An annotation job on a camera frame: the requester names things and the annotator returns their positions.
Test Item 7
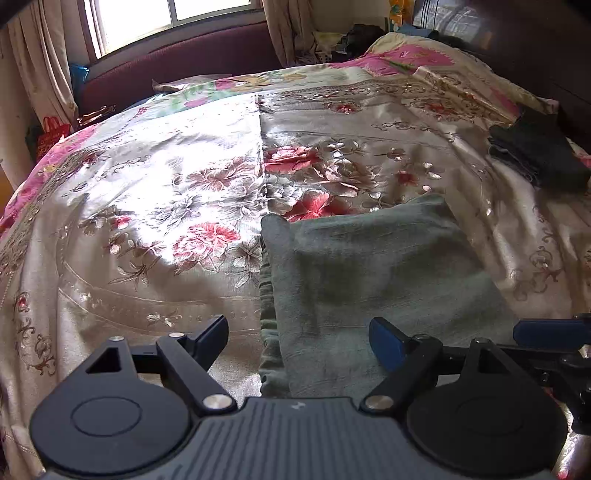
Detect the grey-green towel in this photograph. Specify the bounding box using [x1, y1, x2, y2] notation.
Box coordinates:
[257, 193, 520, 400]

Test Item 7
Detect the window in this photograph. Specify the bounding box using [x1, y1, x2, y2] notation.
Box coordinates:
[83, 0, 266, 60]

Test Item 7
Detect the yellow printed bag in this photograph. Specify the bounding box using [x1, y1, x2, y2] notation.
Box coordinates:
[387, 0, 411, 29]

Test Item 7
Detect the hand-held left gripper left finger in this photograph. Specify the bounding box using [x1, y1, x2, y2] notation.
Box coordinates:
[83, 315, 237, 415]

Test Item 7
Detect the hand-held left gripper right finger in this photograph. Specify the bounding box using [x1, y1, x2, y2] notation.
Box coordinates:
[360, 317, 515, 415]

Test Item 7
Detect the black ribbed folded garment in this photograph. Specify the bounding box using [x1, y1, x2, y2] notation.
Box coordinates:
[488, 121, 591, 191]

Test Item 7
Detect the dark wooden wardrobe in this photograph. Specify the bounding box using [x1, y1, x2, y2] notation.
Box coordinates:
[462, 0, 591, 153]

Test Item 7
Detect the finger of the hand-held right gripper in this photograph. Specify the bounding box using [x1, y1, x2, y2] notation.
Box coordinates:
[538, 369, 591, 435]
[513, 314, 591, 370]

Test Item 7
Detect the dark clothes pile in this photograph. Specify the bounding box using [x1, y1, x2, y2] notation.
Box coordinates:
[341, 23, 385, 60]

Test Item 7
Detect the beige curtain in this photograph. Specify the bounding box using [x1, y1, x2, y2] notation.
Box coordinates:
[7, 0, 80, 134]
[262, 0, 324, 68]

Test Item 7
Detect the blue plastic bag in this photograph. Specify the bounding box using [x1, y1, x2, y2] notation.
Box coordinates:
[69, 64, 90, 95]

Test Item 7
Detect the maroon headboard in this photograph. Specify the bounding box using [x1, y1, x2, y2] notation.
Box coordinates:
[76, 21, 283, 118]

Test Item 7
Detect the floral satin bedspread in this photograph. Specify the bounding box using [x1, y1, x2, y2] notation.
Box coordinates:
[0, 31, 591, 480]

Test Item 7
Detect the red bag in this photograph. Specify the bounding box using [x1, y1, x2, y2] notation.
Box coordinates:
[34, 116, 72, 160]

